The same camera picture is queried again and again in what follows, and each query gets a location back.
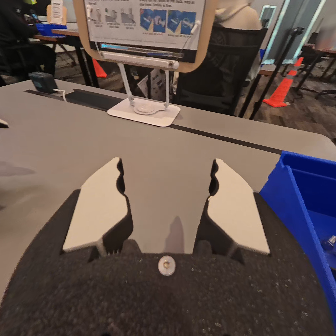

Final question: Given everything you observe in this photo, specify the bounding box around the black power box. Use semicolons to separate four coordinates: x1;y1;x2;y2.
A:
28;71;59;93

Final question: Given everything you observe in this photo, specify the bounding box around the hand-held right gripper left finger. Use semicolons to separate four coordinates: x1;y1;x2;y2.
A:
62;157;134;256

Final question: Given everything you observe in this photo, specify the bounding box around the wooden desk with black legs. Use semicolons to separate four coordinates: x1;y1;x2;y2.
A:
34;27;101;88

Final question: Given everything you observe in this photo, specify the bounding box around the blue plastic bin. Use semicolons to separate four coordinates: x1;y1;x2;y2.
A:
259;151;336;319

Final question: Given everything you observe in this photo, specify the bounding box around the black mesh office chair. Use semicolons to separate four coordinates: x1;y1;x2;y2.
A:
172;25;269;116

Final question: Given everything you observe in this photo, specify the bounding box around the white printed leaflet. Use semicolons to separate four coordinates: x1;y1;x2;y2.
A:
138;76;151;96
151;69;168;100

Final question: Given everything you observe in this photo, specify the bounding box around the wooden-framed instruction board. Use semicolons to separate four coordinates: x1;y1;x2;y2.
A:
73;0;216;73

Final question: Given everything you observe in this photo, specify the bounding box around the wooden paper holder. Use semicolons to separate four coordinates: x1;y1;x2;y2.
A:
47;0;65;25

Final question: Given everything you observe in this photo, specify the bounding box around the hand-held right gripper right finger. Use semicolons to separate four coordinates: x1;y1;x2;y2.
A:
192;158;271;257

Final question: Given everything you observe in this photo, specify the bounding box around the large orange traffic cone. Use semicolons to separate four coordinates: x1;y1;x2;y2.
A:
262;56;305;108

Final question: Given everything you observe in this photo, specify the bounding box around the blue storage bin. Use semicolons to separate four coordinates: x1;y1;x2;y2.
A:
35;23;67;34

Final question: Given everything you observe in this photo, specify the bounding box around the white tablet stand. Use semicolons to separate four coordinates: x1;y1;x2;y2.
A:
87;6;201;128

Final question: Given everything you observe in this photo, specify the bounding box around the black tripod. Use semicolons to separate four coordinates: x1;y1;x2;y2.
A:
237;26;306;121

